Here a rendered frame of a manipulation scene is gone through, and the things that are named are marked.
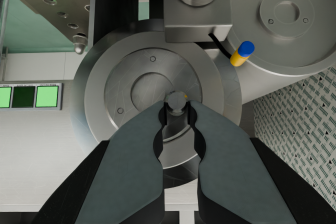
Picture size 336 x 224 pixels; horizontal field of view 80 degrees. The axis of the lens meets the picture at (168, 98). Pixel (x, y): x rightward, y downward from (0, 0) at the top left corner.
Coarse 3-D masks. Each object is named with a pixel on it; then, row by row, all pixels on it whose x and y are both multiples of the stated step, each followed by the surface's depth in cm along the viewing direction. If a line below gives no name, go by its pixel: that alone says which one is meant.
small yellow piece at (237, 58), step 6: (210, 36) 15; (216, 42) 15; (246, 42) 12; (222, 48) 15; (240, 48) 12; (246, 48) 12; (252, 48) 12; (228, 54) 14; (234, 54) 13; (240, 54) 12; (246, 54) 12; (234, 60) 13; (240, 60) 13
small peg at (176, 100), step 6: (174, 90) 12; (168, 96) 12; (174, 96) 12; (180, 96) 12; (186, 96) 12; (168, 102) 12; (174, 102) 12; (180, 102) 12; (186, 102) 12; (168, 108) 12; (174, 108) 12; (180, 108) 12; (174, 114) 14; (180, 114) 14
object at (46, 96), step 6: (42, 90) 51; (48, 90) 51; (54, 90) 51; (42, 96) 51; (48, 96) 51; (54, 96) 50; (36, 102) 50; (42, 102) 50; (48, 102) 50; (54, 102) 50
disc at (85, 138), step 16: (112, 32) 18; (128, 32) 18; (96, 48) 18; (208, 48) 18; (80, 64) 18; (224, 64) 18; (80, 80) 18; (224, 80) 17; (80, 96) 17; (224, 96) 17; (240, 96) 17; (80, 112) 17; (224, 112) 17; (240, 112) 17; (80, 128) 17; (80, 144) 17; (96, 144) 17; (192, 160) 16; (176, 176) 16; (192, 176) 16
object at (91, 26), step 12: (96, 0) 20; (108, 0) 24; (120, 0) 30; (132, 0) 39; (96, 12) 20; (108, 12) 24; (120, 12) 29; (132, 12) 39; (96, 24) 20; (108, 24) 24; (120, 24) 29; (96, 36) 20
